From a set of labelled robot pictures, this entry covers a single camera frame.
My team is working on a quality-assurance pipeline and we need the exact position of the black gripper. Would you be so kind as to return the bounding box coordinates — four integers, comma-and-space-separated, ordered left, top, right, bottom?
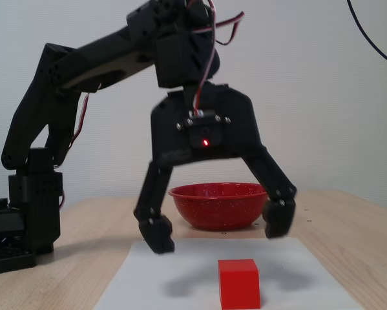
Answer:
133, 82, 267, 256

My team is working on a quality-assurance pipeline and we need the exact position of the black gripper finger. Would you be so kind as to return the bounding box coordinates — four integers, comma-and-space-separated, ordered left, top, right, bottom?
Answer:
241, 148, 298, 240

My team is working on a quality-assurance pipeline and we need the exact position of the red cube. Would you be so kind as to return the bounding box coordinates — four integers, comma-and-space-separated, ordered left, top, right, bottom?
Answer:
217, 258, 262, 310

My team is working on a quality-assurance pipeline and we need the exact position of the red speckled enamel bowl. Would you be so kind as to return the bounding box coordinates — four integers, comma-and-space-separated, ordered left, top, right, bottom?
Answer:
168, 182, 268, 231

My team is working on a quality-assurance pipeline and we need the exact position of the white paper sheet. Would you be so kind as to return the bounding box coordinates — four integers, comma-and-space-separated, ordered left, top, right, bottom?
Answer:
92, 237, 364, 310

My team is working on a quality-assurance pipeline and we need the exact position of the red white servo wire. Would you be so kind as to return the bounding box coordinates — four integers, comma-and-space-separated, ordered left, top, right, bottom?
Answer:
185, 0, 246, 117
59, 92, 90, 211

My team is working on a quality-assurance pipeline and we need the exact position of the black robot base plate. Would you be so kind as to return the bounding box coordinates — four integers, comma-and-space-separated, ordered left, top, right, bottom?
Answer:
0, 198, 37, 276

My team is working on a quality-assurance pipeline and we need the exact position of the dark hanging cable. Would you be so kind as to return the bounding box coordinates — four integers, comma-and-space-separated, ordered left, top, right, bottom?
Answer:
346, 0, 387, 69

